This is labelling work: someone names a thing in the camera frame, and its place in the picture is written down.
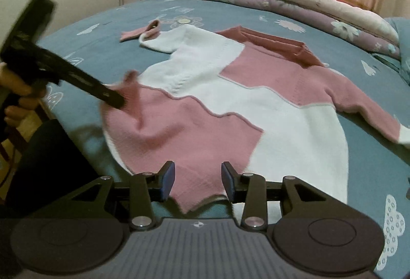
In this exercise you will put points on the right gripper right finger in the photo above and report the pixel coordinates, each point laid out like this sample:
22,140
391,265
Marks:
310,229

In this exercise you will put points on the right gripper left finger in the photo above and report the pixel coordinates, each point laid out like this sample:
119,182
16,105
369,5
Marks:
87,227

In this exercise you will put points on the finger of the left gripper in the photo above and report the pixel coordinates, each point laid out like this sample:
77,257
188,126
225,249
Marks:
55,69

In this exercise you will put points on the pink and white knit sweater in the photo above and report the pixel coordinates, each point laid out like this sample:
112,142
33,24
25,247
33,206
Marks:
263,103

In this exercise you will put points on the person's left hand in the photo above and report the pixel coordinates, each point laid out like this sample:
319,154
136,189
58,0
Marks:
29,96

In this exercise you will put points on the teal floral bed sheet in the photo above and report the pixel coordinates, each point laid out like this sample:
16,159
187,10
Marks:
378,176

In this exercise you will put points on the teal pillow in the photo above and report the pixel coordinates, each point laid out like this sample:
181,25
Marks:
402,27

